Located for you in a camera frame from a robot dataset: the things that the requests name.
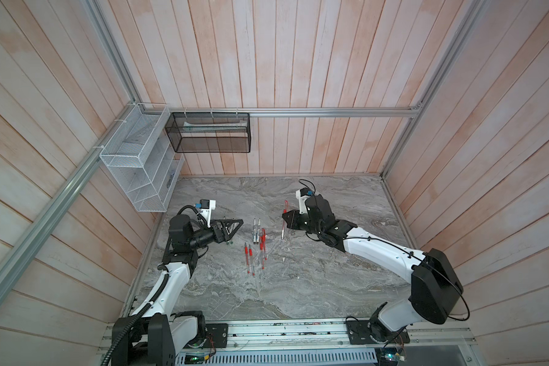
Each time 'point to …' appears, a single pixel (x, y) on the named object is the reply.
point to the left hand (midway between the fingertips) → (238, 225)
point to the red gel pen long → (250, 250)
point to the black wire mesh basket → (210, 132)
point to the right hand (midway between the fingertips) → (281, 214)
